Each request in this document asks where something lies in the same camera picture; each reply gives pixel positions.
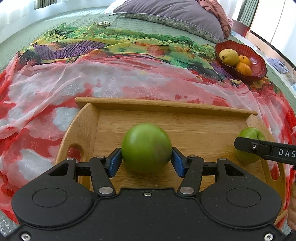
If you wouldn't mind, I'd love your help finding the smaller green apple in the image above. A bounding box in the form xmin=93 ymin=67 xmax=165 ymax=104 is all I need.
xmin=234 ymin=126 xmax=266 ymax=164

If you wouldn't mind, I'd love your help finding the large green apple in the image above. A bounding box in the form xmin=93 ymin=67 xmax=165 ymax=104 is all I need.
xmin=121 ymin=123 xmax=172 ymax=173

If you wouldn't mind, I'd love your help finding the person's hand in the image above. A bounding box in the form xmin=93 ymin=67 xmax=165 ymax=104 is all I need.
xmin=287 ymin=181 xmax=296 ymax=231

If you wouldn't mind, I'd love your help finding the wooden bamboo serving tray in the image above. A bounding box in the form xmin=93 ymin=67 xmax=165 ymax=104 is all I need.
xmin=54 ymin=96 xmax=287 ymax=232

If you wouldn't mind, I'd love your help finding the blue cloth on floor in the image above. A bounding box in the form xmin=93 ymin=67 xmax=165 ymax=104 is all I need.
xmin=267 ymin=58 xmax=289 ymax=74

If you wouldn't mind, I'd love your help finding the orange mandarin in bowl front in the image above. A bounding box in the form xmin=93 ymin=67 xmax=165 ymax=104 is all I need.
xmin=235 ymin=62 xmax=252 ymax=76

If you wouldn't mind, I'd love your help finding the orange mandarin in bowl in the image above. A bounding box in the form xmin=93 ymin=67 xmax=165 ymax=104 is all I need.
xmin=239 ymin=55 xmax=251 ymax=67
xmin=235 ymin=62 xmax=252 ymax=76

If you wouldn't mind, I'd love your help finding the red glass fruit bowl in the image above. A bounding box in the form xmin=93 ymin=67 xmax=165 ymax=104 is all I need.
xmin=215 ymin=41 xmax=267 ymax=84

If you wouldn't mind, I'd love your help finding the red white sheer scarf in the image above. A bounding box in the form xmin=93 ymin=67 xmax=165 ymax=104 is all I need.
xmin=1 ymin=52 xmax=295 ymax=222

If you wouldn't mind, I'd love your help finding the green quilted bedspread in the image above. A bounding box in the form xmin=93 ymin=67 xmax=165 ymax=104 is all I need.
xmin=0 ymin=5 xmax=296 ymax=98

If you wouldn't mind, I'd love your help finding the orange mandarin in bowl back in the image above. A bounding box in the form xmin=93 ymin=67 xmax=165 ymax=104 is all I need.
xmin=239 ymin=55 xmax=251 ymax=67

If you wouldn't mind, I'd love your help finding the yellow pear in bowl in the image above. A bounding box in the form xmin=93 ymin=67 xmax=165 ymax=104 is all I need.
xmin=219 ymin=49 xmax=239 ymax=66

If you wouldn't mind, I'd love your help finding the colourful floral scarf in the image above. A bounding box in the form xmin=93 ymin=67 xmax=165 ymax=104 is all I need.
xmin=17 ymin=22 xmax=278 ymax=93

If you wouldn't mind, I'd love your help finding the small metallic object on bed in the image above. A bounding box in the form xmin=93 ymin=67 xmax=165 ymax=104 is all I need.
xmin=96 ymin=21 xmax=110 ymax=28

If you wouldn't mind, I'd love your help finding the green curtain right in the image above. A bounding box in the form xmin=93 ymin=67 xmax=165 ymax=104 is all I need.
xmin=237 ymin=0 xmax=259 ymax=27

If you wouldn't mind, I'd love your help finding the green curtain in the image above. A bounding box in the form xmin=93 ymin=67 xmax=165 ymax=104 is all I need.
xmin=237 ymin=0 xmax=259 ymax=27
xmin=34 ymin=0 xmax=57 ymax=9

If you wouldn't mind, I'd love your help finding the purple pillow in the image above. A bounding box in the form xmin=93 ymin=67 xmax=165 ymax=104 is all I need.
xmin=113 ymin=1 xmax=226 ymax=43

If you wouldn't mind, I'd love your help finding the pink crumpled blanket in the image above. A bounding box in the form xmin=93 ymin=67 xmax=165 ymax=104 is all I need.
xmin=198 ymin=0 xmax=233 ymax=39

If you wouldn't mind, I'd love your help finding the green curtain left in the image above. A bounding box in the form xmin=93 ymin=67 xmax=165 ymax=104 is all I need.
xmin=34 ymin=0 xmax=57 ymax=9

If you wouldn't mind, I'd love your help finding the white sheer curtain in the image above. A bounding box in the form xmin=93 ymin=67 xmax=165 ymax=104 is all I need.
xmin=1 ymin=0 xmax=113 ymax=42

